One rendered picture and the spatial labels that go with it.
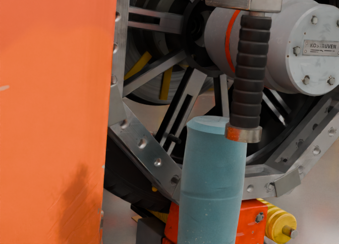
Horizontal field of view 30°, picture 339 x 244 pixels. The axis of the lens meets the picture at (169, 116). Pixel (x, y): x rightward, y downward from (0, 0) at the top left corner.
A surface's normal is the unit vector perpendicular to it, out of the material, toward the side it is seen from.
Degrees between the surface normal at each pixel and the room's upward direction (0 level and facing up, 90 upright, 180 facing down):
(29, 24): 90
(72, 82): 90
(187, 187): 90
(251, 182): 90
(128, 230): 0
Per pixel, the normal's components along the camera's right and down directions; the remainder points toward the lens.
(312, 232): 0.09, -0.97
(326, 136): 0.50, 0.22
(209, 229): -0.04, 0.25
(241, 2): -0.86, 0.03
